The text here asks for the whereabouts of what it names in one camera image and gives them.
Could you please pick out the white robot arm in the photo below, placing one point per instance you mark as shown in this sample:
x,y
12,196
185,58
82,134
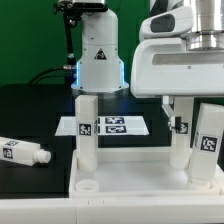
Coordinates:
x,y
99,69

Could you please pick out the white desk top tray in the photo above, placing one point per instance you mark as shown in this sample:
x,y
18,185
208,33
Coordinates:
x,y
128,172

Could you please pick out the white front fence bar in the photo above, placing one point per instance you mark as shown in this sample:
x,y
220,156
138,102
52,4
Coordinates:
x,y
153,210

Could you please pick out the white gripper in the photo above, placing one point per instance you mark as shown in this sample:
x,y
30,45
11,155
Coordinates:
x,y
163,67

